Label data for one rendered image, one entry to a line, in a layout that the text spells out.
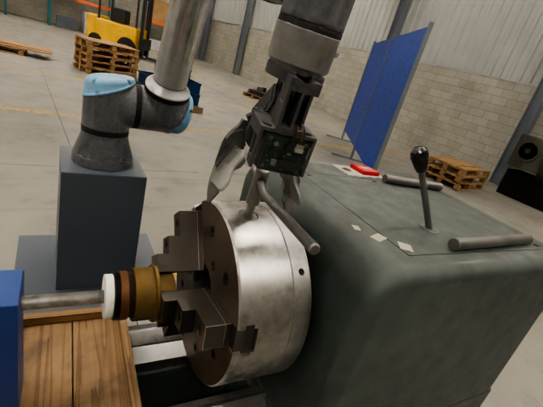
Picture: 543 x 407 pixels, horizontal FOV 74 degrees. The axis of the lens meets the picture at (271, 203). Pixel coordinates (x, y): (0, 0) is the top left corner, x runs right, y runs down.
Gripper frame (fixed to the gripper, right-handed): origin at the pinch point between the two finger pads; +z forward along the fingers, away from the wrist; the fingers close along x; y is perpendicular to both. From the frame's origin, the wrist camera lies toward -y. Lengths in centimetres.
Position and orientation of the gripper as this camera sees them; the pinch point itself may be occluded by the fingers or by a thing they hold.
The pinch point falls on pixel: (248, 202)
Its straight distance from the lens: 53.8
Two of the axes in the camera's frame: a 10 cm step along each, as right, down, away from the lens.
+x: 9.3, 1.6, 3.2
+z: -3.0, 8.4, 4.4
